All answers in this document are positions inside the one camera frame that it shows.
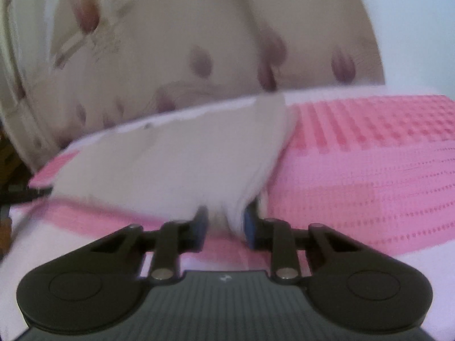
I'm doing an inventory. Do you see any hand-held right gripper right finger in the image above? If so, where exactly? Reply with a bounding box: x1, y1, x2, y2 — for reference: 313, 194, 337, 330
243, 201, 357, 284

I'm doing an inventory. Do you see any beige floral bedsheet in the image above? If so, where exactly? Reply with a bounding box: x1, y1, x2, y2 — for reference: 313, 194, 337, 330
0, 0, 387, 173

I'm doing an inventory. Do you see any beige small garment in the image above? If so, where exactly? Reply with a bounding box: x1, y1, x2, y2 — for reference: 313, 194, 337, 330
51, 93, 296, 239

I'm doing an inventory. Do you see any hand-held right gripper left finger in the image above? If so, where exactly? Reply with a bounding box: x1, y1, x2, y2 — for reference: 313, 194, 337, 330
88, 206, 210, 282

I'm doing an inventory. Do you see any pink and white blanket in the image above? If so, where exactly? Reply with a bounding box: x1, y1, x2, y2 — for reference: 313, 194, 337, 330
0, 86, 455, 341

